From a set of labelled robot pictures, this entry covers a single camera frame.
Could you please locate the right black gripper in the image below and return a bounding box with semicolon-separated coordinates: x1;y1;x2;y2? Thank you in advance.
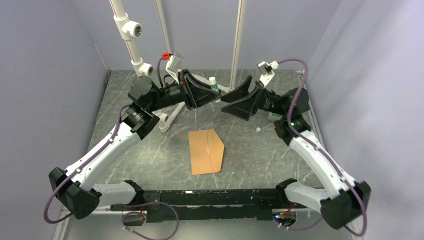
219;75;288;122

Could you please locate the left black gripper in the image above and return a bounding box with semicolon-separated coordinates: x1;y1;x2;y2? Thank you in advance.
148;69;222;113

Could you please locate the green white glue stick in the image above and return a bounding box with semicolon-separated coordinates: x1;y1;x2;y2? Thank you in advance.
208;76;221;95

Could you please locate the brown paper envelope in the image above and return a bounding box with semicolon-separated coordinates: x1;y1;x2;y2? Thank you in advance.
188;129;225;176

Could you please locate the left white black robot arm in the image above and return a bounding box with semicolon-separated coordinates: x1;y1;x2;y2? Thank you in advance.
43;69;221;223

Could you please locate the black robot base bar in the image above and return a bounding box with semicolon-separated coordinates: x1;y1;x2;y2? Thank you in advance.
109;183;305;223

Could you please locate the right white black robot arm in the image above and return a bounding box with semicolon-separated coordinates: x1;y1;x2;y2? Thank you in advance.
221;75;371;230

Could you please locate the green white small box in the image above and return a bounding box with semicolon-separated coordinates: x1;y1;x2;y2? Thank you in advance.
267;112;283;121

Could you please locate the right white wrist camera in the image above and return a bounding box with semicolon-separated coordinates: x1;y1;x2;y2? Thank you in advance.
257;60;279;87

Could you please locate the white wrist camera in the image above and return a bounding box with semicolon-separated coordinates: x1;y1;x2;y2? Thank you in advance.
257;60;279;87
161;52;183;82

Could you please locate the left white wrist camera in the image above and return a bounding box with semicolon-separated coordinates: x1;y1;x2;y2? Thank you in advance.
161;52;183;82

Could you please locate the white PVC pipe frame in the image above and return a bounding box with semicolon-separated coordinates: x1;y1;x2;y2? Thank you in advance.
102;0;242;130

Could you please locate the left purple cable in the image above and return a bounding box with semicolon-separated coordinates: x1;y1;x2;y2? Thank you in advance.
43;52;180;240

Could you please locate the aluminium rail frame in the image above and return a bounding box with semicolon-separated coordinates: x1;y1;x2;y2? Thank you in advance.
63;70;352;240

